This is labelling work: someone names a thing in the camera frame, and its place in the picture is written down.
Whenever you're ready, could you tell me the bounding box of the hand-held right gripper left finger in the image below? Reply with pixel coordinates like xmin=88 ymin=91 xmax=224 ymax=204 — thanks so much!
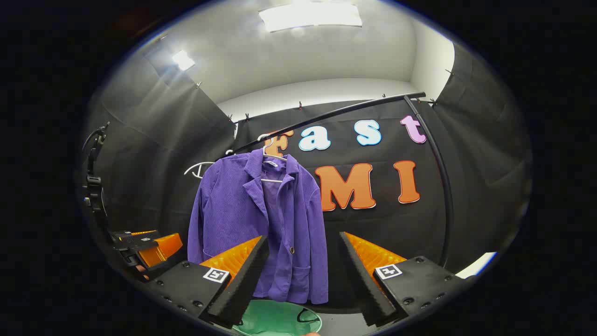
xmin=142 ymin=235 xmax=270 ymax=329

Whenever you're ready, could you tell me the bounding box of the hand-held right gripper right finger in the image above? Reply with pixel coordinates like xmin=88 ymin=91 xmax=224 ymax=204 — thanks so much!
xmin=339 ymin=231 xmax=477 ymax=327

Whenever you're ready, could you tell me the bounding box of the green laundry hamper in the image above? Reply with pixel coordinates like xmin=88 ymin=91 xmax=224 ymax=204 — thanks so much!
xmin=232 ymin=300 xmax=323 ymax=336

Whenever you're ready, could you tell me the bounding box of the purple corduroy jacket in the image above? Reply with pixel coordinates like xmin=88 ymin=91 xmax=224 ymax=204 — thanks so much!
xmin=187 ymin=148 xmax=329 ymax=305

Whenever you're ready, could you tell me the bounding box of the white clothes hanger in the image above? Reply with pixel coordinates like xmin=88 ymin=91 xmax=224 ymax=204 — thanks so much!
xmin=259 ymin=134 xmax=288 ymax=184
xmin=184 ymin=149 xmax=234 ymax=180

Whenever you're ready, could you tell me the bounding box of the black clothes rack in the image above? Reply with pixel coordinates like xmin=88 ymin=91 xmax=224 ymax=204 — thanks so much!
xmin=215 ymin=92 xmax=454 ymax=269

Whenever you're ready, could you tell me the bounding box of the black backdrop cloth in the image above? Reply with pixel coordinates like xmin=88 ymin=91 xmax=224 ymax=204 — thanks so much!
xmin=82 ymin=42 xmax=532 ymax=308

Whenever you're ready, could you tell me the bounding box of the small ceiling light panel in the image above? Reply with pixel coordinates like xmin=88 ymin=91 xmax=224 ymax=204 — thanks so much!
xmin=172 ymin=50 xmax=195 ymax=71

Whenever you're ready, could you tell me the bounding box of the large ceiling light panel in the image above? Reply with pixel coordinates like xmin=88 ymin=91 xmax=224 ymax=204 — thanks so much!
xmin=259 ymin=2 xmax=363 ymax=33

